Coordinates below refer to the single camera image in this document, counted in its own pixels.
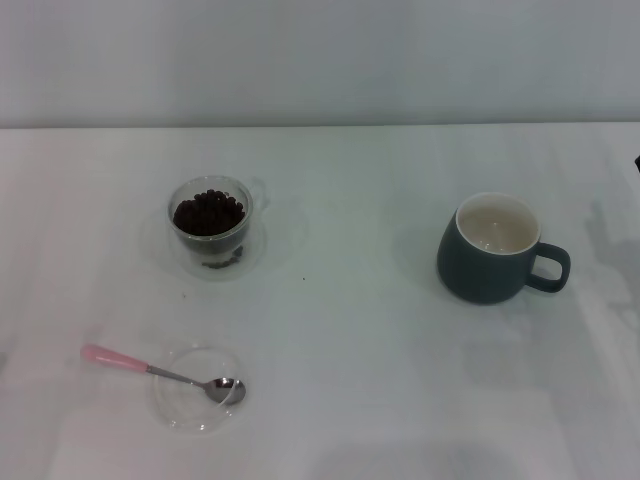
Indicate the dark teal ceramic mug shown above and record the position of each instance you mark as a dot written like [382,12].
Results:
[475,275]

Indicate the clear glass saucer with beans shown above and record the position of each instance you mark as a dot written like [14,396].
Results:
[255,255]

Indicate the double-walled glass cup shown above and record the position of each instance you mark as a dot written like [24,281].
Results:
[180,235]

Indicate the empty clear glass saucer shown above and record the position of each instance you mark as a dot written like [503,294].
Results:
[185,410]

